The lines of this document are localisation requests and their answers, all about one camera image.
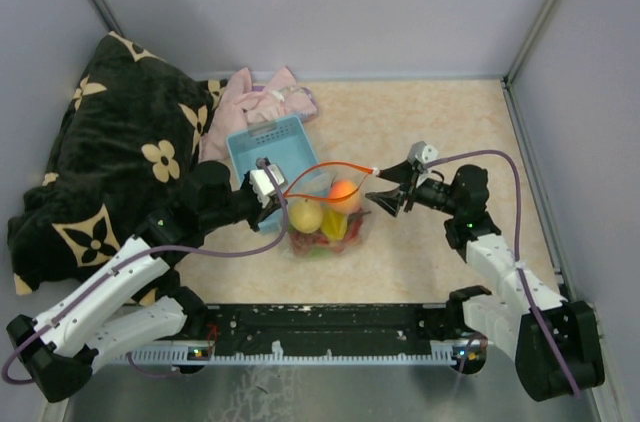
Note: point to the yellow pear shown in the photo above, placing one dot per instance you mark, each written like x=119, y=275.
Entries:
x=305, y=215

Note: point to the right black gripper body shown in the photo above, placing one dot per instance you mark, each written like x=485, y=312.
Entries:
x=428, y=192

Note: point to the black floral plush blanket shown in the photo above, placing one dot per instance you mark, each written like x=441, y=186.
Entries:
x=131, y=133

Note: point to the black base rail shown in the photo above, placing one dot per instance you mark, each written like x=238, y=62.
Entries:
x=316, y=330

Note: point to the light blue plastic basket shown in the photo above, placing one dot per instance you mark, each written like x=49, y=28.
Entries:
x=283, y=142

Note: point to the red strawberry bunch with leaves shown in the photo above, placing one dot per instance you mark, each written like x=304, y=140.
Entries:
x=303, y=243

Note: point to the yellow starfruit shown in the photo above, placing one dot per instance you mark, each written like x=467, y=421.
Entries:
x=334, y=225

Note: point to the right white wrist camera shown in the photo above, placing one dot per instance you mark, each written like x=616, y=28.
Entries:
x=420, y=155

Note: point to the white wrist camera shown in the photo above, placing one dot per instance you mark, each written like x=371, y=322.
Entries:
x=420, y=155
x=267, y=180

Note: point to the pink cloth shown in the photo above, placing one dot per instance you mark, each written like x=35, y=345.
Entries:
x=243, y=104

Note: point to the orange peach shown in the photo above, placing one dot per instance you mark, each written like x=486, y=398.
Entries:
x=344, y=197

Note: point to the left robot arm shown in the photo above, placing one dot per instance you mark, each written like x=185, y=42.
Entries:
x=64, y=346

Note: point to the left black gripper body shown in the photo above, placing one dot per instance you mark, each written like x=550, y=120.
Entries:
x=249, y=208

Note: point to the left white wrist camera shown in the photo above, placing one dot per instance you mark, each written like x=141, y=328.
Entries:
x=267, y=180

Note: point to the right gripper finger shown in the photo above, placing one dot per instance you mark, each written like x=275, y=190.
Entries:
x=401, y=173
x=392, y=201

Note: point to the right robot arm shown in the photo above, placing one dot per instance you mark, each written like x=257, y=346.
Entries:
x=554, y=342

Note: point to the clear zip top bag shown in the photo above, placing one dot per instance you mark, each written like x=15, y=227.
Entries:
x=315, y=184

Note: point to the green grape bunch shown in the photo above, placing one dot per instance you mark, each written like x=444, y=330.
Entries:
x=315, y=252

